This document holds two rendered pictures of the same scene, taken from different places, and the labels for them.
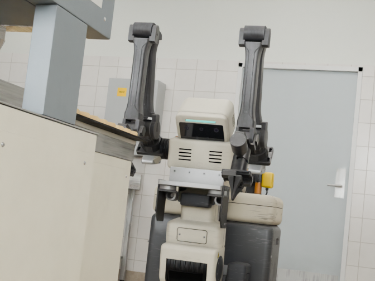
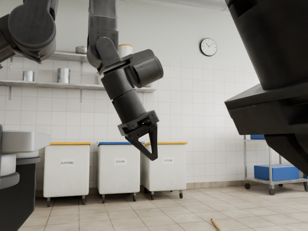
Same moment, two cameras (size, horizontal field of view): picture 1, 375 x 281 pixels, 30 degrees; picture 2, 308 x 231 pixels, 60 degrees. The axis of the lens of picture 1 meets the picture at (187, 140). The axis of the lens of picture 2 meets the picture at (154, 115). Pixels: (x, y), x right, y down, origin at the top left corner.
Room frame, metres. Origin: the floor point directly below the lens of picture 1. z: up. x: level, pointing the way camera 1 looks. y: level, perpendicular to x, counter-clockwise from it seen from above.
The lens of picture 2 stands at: (2.70, 0.30, 0.81)
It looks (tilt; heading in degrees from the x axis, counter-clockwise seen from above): 5 degrees up; 235
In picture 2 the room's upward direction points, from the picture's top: straight up
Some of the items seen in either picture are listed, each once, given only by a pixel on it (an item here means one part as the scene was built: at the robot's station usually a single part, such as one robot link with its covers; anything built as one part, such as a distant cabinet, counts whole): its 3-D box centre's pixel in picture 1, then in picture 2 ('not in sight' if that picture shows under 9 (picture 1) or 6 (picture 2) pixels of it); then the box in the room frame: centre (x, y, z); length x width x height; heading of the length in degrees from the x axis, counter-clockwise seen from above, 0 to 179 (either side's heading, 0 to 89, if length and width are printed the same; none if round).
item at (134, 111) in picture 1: (138, 80); not in sight; (2.60, 0.21, 1.18); 0.11 x 0.06 x 0.43; 73
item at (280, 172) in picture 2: not in sight; (276, 172); (-1.35, -2.07, 0.29); 0.56 x 0.38 x 0.20; 169
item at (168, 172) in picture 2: not in sight; (162, 168); (0.35, -2.79, 0.39); 0.64 x 0.54 x 0.77; 68
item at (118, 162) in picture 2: not in sight; (117, 169); (0.97, -3.00, 0.39); 0.64 x 0.54 x 0.77; 70
